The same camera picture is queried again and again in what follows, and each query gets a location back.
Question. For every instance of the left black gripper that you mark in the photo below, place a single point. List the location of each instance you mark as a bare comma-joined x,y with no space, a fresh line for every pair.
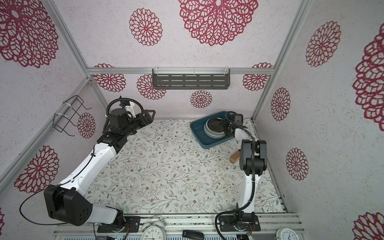
148,119

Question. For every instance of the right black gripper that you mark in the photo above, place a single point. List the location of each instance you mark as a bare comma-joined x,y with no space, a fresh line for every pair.
225,122

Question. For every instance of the small black plate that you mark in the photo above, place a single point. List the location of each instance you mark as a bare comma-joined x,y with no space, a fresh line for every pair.
215,124

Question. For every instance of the white plate gold outline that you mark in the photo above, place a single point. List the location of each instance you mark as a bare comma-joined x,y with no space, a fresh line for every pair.
213,135

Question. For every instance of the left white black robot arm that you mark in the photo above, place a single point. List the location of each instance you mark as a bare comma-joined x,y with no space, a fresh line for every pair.
66,201

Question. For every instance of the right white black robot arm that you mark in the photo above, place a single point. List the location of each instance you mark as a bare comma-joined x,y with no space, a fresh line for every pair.
253,159

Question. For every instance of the teal plastic bin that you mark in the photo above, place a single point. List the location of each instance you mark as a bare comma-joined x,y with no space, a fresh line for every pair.
197,128

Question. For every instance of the brown spice jar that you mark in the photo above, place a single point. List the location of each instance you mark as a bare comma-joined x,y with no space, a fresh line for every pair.
235,157

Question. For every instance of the white alarm clock centre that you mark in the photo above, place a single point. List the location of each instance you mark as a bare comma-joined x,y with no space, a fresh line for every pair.
154,231

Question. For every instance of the black remote device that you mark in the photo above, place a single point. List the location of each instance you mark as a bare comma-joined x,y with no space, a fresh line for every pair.
193,235

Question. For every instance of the white clock right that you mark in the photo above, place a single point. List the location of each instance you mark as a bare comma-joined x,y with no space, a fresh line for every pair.
286,234

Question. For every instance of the grey wall shelf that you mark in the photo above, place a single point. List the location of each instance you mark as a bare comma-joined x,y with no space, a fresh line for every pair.
191,79

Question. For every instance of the black wire wall rack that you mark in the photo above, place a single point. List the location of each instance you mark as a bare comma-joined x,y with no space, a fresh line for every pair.
62,120

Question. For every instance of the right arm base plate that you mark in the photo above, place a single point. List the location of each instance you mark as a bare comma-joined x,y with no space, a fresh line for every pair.
240,222

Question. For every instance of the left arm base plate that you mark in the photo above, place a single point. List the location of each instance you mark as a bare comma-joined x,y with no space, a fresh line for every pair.
132,224

